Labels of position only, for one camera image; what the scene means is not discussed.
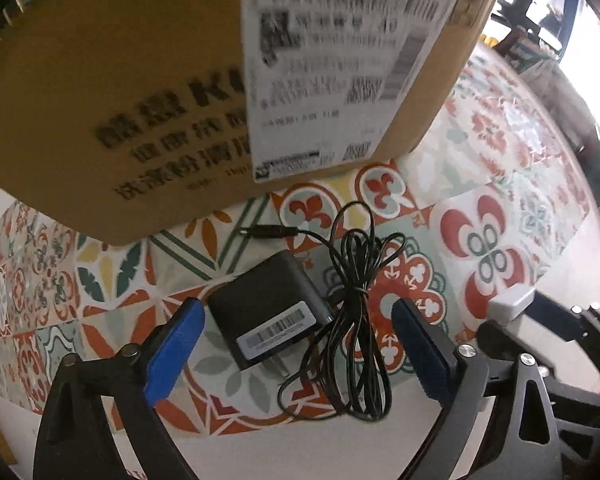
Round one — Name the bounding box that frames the patterned table mat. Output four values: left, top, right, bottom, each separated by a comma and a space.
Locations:
0, 44, 594, 437

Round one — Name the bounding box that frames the black power adapter with cable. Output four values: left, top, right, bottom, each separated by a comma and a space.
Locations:
207, 201, 407, 424

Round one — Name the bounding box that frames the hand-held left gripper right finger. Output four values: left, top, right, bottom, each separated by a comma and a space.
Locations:
390, 297, 567, 480

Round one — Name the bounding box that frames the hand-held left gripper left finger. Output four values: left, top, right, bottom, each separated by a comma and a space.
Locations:
32, 297, 206, 480

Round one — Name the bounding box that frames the white battery charger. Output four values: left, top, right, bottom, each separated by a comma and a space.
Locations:
489, 287, 535, 325

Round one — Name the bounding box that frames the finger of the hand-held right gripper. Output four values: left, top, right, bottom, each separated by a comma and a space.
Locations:
479, 321, 551, 377
525, 291, 600, 362

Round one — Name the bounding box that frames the brown cardboard box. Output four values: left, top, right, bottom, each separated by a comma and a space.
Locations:
0, 0, 507, 247

